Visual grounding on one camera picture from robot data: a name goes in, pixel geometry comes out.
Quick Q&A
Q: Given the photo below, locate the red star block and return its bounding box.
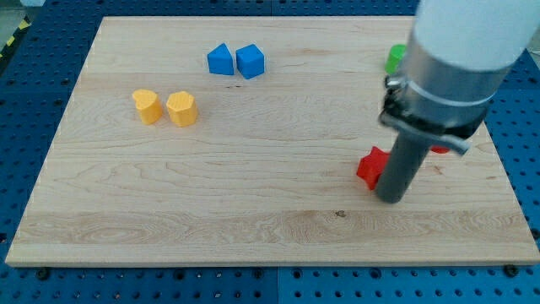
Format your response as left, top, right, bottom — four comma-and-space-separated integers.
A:
356, 146, 391, 190

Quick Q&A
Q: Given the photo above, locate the black clamp with lever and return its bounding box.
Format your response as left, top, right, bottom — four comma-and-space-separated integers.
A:
379, 73, 489, 155

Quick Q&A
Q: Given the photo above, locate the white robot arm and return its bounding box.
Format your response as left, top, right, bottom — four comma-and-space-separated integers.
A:
401, 0, 539, 128

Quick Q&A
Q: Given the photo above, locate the blue triangular block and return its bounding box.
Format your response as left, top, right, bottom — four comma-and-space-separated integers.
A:
207, 43, 234, 75

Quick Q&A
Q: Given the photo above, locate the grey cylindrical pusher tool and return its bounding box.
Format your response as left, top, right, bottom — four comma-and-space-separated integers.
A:
375, 133, 430, 204

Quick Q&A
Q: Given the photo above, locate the blue cube block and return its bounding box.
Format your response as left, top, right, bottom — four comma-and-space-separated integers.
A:
235, 44, 265, 79

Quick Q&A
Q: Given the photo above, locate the wooden board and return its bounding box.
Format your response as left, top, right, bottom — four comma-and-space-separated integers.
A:
6, 17, 539, 268

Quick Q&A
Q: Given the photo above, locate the yellow heart block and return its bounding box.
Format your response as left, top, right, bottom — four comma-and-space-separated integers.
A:
132, 89, 163, 125

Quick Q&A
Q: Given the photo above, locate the red block behind arm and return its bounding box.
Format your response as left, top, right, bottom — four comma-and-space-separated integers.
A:
430, 146, 450, 154

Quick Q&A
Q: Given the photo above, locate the yellow hexagon block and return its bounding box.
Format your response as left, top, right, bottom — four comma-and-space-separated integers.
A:
166, 91, 198, 128

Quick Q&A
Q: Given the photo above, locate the green block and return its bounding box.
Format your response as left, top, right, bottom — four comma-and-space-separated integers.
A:
385, 44, 407, 74

